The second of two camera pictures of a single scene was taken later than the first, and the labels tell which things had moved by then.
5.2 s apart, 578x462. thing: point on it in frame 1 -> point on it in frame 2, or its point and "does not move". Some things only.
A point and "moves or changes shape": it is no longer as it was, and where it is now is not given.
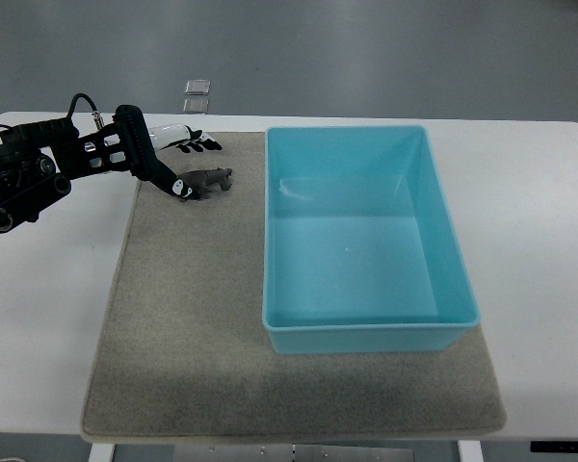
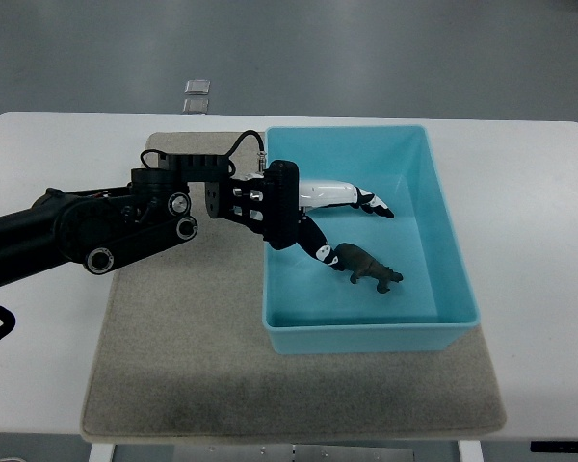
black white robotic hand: (144, 143) -> (287, 199)
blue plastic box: (362, 251) does not move
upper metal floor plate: (197, 87) does not move
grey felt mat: (181, 349) does not move
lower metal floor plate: (196, 106) does not move
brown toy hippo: (201, 181) moves or changes shape
